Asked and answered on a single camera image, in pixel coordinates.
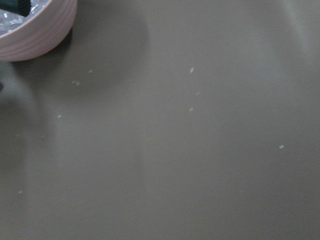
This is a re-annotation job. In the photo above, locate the pink bowl with ice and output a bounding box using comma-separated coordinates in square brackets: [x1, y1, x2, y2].
[0, 0, 78, 62]

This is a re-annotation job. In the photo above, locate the metal ice scoop handle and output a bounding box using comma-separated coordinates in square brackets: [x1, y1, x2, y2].
[0, 0, 31, 17]

